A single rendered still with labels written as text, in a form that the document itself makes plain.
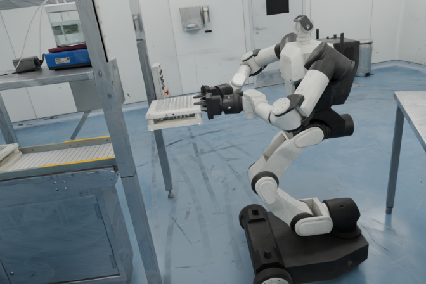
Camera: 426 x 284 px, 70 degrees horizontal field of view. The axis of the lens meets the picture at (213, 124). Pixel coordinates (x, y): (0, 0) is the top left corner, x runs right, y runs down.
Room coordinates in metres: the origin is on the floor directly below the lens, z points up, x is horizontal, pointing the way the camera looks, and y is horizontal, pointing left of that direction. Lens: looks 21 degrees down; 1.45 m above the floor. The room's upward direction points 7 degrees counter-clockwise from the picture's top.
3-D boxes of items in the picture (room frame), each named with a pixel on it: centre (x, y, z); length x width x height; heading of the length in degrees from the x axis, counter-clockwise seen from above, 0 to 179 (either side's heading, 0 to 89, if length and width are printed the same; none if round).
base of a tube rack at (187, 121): (1.39, 0.17, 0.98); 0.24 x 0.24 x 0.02; 1
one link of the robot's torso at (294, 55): (1.40, -0.51, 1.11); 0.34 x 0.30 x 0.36; 1
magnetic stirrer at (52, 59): (1.42, 0.57, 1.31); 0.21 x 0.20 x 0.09; 1
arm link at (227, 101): (1.32, -0.04, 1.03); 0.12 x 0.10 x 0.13; 83
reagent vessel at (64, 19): (1.41, 0.57, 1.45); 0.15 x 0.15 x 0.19
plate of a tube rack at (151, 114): (1.39, 0.17, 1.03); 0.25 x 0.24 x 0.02; 1
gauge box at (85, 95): (1.50, 0.55, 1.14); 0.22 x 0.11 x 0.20; 91
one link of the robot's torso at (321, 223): (1.40, -0.47, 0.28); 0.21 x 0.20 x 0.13; 91
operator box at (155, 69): (2.24, 0.37, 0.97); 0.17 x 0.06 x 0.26; 1
